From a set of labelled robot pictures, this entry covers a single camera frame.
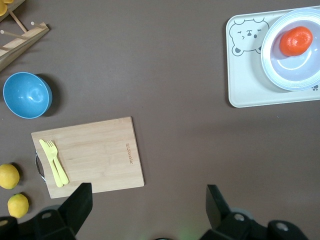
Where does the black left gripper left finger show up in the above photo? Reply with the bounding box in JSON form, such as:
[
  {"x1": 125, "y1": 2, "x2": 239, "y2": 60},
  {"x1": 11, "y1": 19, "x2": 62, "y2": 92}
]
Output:
[{"x1": 33, "y1": 182, "x2": 93, "y2": 240}]

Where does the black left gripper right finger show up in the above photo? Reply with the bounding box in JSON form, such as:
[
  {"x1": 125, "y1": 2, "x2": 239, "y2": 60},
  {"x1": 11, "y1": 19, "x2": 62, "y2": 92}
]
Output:
[{"x1": 202, "y1": 184, "x2": 253, "y2": 240}]

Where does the lavender round plate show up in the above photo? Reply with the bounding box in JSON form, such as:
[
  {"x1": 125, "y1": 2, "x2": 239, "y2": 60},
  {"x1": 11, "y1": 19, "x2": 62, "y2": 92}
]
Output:
[{"x1": 260, "y1": 7, "x2": 320, "y2": 92}]

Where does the orange mandarin fruit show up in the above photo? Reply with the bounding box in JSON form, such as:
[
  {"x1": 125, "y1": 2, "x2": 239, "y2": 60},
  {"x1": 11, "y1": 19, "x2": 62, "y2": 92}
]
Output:
[{"x1": 279, "y1": 26, "x2": 314, "y2": 57}]

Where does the yellow lemon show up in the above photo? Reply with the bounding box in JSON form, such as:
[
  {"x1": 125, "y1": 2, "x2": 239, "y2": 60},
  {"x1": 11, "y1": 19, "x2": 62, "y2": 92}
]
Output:
[
  {"x1": 0, "y1": 163, "x2": 20, "y2": 190},
  {"x1": 7, "y1": 193, "x2": 30, "y2": 219}
]

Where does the wooden cutting board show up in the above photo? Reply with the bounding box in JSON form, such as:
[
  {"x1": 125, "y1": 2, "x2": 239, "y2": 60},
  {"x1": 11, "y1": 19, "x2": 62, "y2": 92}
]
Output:
[{"x1": 30, "y1": 116, "x2": 145, "y2": 200}]

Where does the yellow plastic fork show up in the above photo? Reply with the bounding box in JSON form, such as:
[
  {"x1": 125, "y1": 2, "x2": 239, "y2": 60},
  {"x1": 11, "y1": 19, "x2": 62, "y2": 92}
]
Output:
[{"x1": 45, "y1": 139, "x2": 70, "y2": 186}]

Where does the yellow plastic knife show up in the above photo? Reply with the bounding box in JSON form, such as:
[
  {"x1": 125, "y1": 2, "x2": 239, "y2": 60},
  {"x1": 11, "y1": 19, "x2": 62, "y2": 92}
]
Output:
[{"x1": 38, "y1": 138, "x2": 64, "y2": 188}]

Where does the blue bowl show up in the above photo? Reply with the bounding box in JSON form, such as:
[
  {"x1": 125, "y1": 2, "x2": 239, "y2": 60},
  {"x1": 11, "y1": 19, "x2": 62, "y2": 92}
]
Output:
[{"x1": 2, "y1": 71, "x2": 53, "y2": 120}]

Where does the cream bear print tray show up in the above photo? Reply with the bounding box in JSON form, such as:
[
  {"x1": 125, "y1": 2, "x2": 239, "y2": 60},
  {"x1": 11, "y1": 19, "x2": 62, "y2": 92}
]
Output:
[{"x1": 225, "y1": 7, "x2": 320, "y2": 109}]

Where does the wooden mug rack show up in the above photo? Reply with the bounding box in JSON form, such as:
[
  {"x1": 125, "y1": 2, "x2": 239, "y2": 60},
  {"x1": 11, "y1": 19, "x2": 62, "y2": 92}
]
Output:
[{"x1": 0, "y1": 0, "x2": 50, "y2": 73}]

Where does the yellow mug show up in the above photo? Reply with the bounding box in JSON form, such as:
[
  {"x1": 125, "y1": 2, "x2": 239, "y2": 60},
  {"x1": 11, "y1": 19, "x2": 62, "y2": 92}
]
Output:
[{"x1": 0, "y1": 0, "x2": 14, "y2": 16}]

